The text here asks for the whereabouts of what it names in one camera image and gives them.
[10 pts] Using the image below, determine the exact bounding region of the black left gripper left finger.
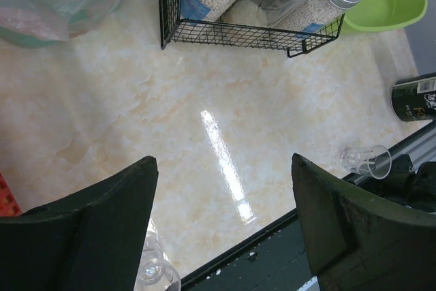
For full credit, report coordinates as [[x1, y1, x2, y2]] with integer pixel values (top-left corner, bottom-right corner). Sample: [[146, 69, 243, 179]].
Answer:
[[1, 156, 159, 290]]

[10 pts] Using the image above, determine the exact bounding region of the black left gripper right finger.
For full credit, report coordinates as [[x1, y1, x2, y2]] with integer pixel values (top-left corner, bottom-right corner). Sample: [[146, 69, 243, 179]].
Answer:
[[292, 154, 435, 290]]

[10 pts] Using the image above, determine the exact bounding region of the small glass bowl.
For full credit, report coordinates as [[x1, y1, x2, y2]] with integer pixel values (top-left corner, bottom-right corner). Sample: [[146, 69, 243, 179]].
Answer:
[[340, 145, 392, 180]]

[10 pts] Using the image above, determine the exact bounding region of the clear glass front left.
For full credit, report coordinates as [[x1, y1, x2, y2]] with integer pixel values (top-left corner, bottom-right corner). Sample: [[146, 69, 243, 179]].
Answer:
[[134, 219, 181, 291]]

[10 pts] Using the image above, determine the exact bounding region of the red plastic basket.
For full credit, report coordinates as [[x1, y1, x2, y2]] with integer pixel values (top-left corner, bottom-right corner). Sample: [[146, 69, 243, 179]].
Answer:
[[0, 174, 22, 217]]

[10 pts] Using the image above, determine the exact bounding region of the dark jar at right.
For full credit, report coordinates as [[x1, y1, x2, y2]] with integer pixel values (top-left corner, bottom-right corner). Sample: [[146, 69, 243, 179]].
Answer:
[[390, 73, 435, 122]]

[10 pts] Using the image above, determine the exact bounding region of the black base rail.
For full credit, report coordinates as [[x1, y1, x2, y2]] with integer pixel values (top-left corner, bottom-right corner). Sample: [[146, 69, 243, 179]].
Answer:
[[182, 123, 435, 290]]

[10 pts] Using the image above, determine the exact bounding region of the black wire rack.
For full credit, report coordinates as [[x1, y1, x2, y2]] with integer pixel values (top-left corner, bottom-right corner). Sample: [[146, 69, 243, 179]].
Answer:
[[159, 0, 345, 59]]

